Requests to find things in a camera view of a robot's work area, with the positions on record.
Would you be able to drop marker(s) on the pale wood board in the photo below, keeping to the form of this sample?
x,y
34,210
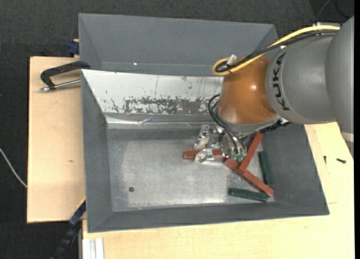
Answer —
x,y
53,140

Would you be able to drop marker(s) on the small black screw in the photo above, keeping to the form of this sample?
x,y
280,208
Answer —
x,y
341,161

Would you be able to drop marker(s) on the red-brown flat block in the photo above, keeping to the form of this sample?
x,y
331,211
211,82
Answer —
x,y
189,154
251,151
257,182

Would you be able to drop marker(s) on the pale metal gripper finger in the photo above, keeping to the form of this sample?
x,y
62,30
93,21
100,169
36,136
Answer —
x,y
206,155
203,137

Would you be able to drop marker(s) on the grey metal bin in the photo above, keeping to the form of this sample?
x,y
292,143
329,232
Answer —
x,y
168,168

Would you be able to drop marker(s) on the dark green flat block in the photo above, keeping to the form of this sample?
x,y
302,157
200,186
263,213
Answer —
x,y
266,168
247,194

